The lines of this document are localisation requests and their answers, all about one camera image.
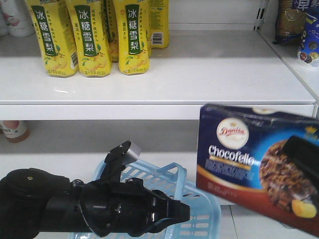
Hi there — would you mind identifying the yellow pear drink bottle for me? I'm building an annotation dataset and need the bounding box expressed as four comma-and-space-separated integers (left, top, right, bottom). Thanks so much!
150, 0, 169, 49
25, 0, 78, 78
66, 0, 112, 78
113, 0, 150, 75

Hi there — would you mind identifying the yellow pear drink bottle left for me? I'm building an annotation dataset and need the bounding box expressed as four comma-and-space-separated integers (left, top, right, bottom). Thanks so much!
25, 0, 78, 78

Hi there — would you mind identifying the blue cookie cup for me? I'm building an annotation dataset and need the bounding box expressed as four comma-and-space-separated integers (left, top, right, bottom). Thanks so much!
297, 6, 319, 70

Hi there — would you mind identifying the white store shelving unit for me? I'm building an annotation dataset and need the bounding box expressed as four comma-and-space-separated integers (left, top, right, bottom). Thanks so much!
0, 0, 319, 239

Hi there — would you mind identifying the yellow pear drink bottle right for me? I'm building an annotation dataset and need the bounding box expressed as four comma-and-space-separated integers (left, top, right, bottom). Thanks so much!
113, 0, 150, 75

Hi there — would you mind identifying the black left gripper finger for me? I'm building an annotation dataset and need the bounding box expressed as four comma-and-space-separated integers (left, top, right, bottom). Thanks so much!
144, 219, 174, 233
152, 190, 190, 223

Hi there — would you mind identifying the blue Chocofello cookie box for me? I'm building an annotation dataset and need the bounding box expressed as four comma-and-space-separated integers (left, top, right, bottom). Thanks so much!
196, 104, 319, 236

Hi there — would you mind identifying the yellow pear drink bottle rear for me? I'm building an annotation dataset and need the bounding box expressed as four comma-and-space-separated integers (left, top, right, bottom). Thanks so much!
150, 0, 169, 49

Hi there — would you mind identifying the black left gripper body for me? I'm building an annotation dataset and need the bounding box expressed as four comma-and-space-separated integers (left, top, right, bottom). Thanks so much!
79, 178, 153, 237

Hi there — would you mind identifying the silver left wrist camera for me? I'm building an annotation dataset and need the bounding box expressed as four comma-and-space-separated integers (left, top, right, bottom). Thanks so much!
104, 140, 141, 165

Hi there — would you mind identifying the yellow pear drink bottle middle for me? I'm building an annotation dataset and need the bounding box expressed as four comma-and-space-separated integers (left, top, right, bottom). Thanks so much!
66, 0, 112, 78

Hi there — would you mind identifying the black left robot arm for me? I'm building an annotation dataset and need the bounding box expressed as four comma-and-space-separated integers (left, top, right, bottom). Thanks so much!
0, 168, 190, 239

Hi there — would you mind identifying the dark snack bag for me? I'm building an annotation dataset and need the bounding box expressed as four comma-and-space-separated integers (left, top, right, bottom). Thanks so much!
275, 0, 306, 45

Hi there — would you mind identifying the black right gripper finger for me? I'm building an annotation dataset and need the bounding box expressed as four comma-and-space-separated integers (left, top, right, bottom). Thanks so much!
283, 135, 319, 177

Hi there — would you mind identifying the white yogurt bottle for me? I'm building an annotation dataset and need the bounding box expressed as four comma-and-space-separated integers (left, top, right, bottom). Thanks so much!
0, 0, 34, 37

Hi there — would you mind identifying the peach drink bottle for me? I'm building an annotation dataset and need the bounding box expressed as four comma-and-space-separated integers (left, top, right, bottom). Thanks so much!
0, 120, 29, 143

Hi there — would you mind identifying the light blue plastic basket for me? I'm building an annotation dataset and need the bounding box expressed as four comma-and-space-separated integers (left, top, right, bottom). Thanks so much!
67, 155, 222, 239

